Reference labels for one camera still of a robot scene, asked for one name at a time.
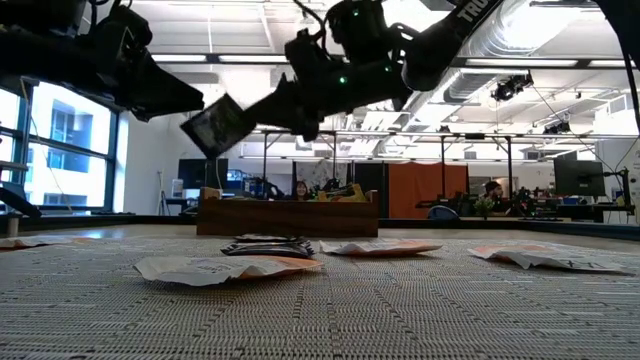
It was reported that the grey blue chair back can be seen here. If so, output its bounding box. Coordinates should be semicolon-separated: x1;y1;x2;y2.
427;204;460;221

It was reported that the small potted plant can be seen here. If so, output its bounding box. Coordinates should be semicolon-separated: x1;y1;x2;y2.
473;196;496;220

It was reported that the black background workstation frame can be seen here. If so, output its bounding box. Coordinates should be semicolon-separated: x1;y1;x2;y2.
239;127;640;221

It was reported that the ceiling strip light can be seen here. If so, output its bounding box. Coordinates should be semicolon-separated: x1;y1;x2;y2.
151;53;207;64
218;53;289;64
464;58;579;68
588;59;636;69

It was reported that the white orange tea bag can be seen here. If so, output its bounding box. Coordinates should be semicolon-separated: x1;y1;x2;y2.
319;238;444;258
467;243;632;275
0;235;96;250
133;254;324;287

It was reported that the yellow mango tea bag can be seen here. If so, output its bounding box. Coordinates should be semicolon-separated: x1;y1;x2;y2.
318;183;369;203

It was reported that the silver ventilation duct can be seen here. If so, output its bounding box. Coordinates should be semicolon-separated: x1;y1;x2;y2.
442;0;609;104

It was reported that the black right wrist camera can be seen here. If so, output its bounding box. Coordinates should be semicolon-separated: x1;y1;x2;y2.
324;0;404;65

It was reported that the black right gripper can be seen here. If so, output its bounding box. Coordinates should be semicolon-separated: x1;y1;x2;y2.
244;29;414;143

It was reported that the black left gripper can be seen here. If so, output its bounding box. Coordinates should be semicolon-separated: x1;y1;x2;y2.
89;5;206;124

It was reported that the black background desk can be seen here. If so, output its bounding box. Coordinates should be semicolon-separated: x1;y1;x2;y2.
557;203;637;224

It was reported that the black computer monitor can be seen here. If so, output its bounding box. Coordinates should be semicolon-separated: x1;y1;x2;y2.
553;158;606;197
178;158;229;190

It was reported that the purple blackcurrant tea bag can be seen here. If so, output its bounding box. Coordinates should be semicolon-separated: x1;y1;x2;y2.
233;233;301;244
180;93;257;160
220;240;315;260

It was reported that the orange partition wall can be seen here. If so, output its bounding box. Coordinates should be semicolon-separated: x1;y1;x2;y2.
388;162;470;220

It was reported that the black ceiling spotlight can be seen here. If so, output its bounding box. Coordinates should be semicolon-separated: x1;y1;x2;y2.
543;119;572;135
490;72;535;103

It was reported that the large office window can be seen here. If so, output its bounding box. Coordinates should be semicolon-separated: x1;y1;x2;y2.
0;82;121;214

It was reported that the wooden compartment box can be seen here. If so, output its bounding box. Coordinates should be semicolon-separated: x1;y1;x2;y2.
197;187;380;239

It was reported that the grey woven placemat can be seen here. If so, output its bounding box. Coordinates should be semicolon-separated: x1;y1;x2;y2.
0;233;640;360

